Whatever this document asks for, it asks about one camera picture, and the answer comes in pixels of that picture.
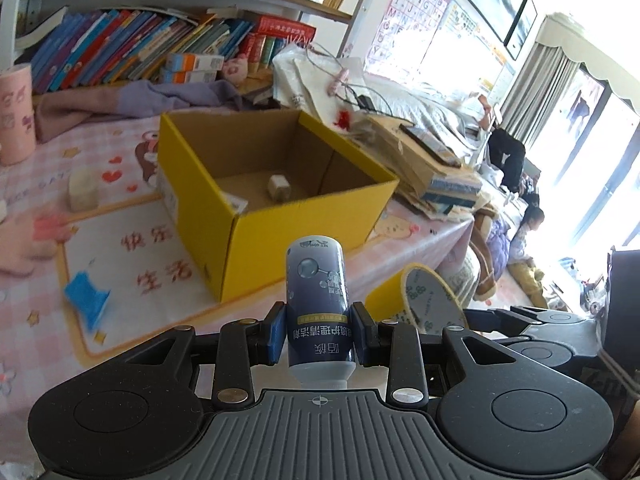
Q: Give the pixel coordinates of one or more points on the red boxed books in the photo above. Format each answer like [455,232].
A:
[280,35]

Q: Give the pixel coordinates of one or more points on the pink cylinder container with stickers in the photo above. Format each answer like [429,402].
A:
[15,115]

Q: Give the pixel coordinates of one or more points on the dark blue spray bottle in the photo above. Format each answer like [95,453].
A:
[315,300]

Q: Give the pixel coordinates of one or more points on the black clothes pile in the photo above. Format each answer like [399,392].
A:
[507,160]

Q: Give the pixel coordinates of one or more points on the white charger plug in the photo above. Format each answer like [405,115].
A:
[278,188]

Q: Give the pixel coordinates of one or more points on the pink sponge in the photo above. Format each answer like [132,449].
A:
[20,250]

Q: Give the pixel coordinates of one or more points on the beige cube block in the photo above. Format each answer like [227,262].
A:
[82,190]

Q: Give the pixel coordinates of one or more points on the yellow tape roll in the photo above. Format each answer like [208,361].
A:
[425,300]

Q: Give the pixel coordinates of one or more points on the grey curtain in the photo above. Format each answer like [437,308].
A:
[545,85]

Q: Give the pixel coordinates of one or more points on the yellow plush toy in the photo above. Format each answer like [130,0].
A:
[527,277]

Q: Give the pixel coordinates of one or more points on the blue sponge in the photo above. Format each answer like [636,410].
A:
[87,297]

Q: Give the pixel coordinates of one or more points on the orange and white box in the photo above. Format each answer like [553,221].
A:
[195,62]
[190,78]

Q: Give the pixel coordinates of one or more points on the white plastic bag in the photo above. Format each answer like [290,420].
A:
[305,80]

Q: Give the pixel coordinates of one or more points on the row of colourful books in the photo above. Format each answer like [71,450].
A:
[125,45]

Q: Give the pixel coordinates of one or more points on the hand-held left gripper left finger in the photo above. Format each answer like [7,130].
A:
[276,334]

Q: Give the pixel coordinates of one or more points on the pink and purple cloth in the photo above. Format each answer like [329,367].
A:
[115,105]

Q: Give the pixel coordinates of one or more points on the pink checkered desktop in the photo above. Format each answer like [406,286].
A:
[30,335]

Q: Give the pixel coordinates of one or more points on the wall poster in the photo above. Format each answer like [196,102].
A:
[410,10]

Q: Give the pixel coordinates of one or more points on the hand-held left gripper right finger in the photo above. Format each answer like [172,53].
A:
[361,335]

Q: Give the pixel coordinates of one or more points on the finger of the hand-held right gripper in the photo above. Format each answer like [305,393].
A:
[512,344]
[500,317]

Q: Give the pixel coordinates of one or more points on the yellow cardboard box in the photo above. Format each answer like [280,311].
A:
[280,240]

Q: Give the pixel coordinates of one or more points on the black power brick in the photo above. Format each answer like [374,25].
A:
[367,102]

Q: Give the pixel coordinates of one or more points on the pink pig plush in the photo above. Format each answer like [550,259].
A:
[236,69]

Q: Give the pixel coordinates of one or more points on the stack of cardboard and papers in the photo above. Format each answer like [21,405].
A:
[420,160]

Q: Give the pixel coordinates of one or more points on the white bedding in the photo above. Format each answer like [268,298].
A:
[435,105]

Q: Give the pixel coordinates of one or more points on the person's right forearm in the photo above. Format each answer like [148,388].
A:
[631,440]

